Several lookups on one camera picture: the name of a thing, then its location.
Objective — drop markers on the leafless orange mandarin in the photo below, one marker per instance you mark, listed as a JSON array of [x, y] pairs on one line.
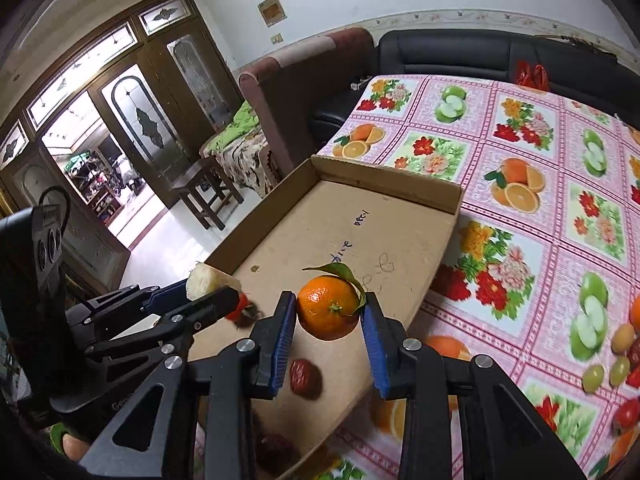
[[636, 313]]

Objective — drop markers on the black leather sofa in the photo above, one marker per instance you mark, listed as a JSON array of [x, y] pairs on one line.
[[450, 55]]

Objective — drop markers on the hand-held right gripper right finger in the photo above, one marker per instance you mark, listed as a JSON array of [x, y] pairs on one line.
[[376, 355]]

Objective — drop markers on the orange mandarin with leaf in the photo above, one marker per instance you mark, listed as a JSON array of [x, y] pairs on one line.
[[325, 312]]

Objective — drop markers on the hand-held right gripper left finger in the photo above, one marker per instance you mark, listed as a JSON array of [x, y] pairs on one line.
[[280, 345]]

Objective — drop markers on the wooden glass door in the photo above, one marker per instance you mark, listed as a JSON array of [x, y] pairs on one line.
[[165, 85]]

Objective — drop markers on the brown armchair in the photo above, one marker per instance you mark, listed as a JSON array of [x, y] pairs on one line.
[[300, 85]]

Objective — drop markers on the shallow cardboard box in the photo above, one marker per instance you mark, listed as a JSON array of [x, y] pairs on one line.
[[350, 220]]

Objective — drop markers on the red plastic bag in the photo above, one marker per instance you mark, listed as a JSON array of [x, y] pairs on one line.
[[532, 76]]

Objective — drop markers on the pale peeled sugarcane piece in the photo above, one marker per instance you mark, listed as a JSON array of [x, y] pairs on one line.
[[207, 279]]

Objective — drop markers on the small wall plaque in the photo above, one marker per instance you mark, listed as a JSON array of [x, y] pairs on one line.
[[272, 10]]

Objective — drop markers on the green patterned blanket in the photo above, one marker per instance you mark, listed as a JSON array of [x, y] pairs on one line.
[[240, 150]]

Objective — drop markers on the floral printed tablecloth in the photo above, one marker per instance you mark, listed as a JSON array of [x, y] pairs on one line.
[[525, 260]]

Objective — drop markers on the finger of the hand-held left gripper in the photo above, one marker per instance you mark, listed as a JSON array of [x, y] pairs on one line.
[[160, 296], [210, 306]]

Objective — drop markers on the green grape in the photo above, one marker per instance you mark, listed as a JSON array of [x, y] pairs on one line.
[[593, 378], [619, 371]]

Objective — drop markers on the dark wooden stool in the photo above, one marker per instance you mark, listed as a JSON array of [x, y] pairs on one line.
[[205, 185]]

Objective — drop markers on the wall socket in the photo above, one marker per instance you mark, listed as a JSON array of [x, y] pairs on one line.
[[276, 38]]

